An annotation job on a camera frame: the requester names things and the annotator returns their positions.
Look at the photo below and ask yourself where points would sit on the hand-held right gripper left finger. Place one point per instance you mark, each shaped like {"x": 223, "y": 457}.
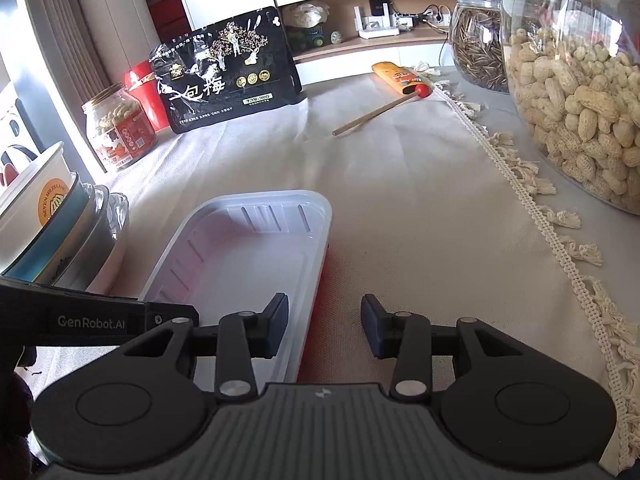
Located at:
{"x": 280, "y": 320}

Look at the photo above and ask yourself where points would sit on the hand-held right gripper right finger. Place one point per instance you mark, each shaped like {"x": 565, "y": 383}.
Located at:
{"x": 370, "y": 325}

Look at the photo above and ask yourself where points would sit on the stainless steel bowl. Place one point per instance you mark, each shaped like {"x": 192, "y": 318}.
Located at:
{"x": 100, "y": 255}

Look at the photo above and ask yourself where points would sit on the white plastic tray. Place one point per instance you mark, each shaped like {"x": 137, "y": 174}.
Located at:
{"x": 240, "y": 255}

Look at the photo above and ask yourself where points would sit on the white bowl with dark rim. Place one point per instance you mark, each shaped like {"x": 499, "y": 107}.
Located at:
{"x": 75, "y": 215}

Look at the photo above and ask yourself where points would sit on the white plastic cup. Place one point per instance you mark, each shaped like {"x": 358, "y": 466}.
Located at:
{"x": 30, "y": 195}

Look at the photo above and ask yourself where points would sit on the red label peanut jar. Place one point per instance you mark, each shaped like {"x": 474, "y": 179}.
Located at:
{"x": 120, "y": 135}

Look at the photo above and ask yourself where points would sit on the white appliance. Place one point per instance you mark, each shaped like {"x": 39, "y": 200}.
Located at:
{"x": 15, "y": 130}

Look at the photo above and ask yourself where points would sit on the wooden stick with red ball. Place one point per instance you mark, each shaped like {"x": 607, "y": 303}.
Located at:
{"x": 370, "y": 115}

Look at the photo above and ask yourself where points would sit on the red tin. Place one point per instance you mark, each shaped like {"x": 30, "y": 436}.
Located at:
{"x": 145, "y": 95}

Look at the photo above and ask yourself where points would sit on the black snack bag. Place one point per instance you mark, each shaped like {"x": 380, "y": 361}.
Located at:
{"x": 225, "y": 80}

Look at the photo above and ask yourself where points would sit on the orange packet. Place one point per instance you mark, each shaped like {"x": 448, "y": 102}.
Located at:
{"x": 392, "y": 75}

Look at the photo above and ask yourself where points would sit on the dark green toy car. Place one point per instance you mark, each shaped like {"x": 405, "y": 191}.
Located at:
{"x": 305, "y": 39}

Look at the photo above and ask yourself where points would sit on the small pale ball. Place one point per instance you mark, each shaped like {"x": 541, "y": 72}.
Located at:
{"x": 336, "y": 36}

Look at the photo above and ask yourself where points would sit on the white router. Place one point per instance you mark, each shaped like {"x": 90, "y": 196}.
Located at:
{"x": 377, "y": 32}

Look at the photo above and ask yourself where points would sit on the large glass jar of peanuts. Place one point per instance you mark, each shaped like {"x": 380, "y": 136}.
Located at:
{"x": 575, "y": 110}

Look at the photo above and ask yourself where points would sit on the beige curtain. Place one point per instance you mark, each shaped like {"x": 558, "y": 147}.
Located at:
{"x": 110, "y": 25}

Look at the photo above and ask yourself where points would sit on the glass jar of sunflower seeds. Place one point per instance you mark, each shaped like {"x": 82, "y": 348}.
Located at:
{"x": 477, "y": 45}

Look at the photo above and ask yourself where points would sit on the white charger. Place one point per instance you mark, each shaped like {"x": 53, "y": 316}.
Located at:
{"x": 406, "y": 21}

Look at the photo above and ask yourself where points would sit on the crumpled white plastic bag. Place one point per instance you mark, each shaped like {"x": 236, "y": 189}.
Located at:
{"x": 310, "y": 14}

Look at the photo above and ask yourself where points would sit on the white power strip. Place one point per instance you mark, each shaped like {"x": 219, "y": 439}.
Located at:
{"x": 440, "y": 19}

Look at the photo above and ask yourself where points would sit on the black set-top box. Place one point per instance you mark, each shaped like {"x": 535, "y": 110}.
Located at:
{"x": 380, "y": 2}

